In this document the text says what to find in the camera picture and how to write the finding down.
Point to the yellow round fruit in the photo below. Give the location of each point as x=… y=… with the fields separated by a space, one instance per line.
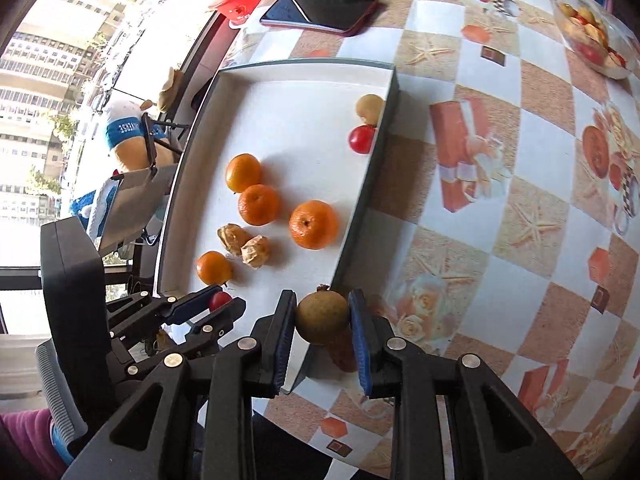
x=567 y=10

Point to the husked physalis fruit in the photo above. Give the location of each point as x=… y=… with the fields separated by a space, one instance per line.
x=232 y=237
x=256 y=251

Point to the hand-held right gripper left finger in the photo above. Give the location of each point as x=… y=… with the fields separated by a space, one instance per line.
x=284 y=345

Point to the red-cased smartphone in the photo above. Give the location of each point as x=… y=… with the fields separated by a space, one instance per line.
x=325 y=12

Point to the red cherry tomato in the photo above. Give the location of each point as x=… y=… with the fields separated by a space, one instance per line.
x=220 y=301
x=361 y=140

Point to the white and blue plush toy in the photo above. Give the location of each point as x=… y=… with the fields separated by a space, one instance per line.
x=125 y=145

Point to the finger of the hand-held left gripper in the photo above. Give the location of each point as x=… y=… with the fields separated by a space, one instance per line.
x=220 y=322
x=192 y=305

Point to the brown longan fruit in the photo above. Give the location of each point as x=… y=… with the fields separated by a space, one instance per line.
x=369 y=109
x=322 y=317

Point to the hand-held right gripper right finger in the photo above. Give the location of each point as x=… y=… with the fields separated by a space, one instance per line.
x=360 y=350

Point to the small orange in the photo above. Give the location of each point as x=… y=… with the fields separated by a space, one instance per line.
x=214 y=267
x=313 y=224
x=243 y=172
x=258 y=204

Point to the pink clothing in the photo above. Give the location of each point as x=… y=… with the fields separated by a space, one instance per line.
x=25 y=440

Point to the clear glass bowl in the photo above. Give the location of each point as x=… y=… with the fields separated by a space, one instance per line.
x=622 y=72

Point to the white cardboard box tray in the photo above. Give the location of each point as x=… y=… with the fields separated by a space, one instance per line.
x=280 y=125

